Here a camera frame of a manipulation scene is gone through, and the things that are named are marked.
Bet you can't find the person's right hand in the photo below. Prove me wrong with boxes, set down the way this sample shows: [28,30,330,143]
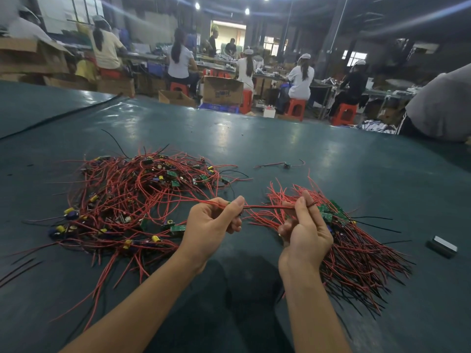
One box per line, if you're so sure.
[277,195,334,280]

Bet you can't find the person's left hand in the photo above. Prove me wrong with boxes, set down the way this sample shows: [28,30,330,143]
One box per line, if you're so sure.
[179,195,246,273]

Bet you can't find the red wire with yellow connector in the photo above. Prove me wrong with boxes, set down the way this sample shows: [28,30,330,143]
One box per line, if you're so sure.
[197,201,321,214]

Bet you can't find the sorted bundle of wired boards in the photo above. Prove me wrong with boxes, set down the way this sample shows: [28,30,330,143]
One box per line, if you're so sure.
[250,176,415,313]

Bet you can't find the lone wired component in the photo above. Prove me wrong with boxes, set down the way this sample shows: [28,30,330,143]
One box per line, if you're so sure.
[255,158,306,171]

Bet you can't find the pile of red-wired boards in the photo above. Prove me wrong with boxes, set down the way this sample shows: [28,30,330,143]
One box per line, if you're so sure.
[0,142,251,331]

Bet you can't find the person's left forearm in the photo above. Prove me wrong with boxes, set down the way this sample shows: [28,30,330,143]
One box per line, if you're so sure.
[60,255,200,353]

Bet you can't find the person's right forearm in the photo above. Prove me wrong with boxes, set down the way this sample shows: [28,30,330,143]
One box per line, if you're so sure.
[280,267,353,353]

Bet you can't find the dark green table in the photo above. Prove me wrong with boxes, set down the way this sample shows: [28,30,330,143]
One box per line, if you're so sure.
[0,82,471,353]

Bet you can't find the blue plastic crate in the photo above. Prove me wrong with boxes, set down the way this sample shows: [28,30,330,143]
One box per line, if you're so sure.
[199,103,241,114]

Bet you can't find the heap of black white items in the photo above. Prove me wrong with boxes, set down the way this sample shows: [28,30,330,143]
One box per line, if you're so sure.
[361,120,398,134]

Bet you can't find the small black grey block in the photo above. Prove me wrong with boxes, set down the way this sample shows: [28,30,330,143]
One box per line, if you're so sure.
[427,235,459,259]

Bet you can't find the yellow sack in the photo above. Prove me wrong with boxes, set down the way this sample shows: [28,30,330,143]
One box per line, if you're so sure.
[76,60,99,82]

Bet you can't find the large open cardboard box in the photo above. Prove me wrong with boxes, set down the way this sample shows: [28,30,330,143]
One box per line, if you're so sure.
[0,38,71,75]

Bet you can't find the grid window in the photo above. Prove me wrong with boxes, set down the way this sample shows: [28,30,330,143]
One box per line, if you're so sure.
[62,0,104,25]

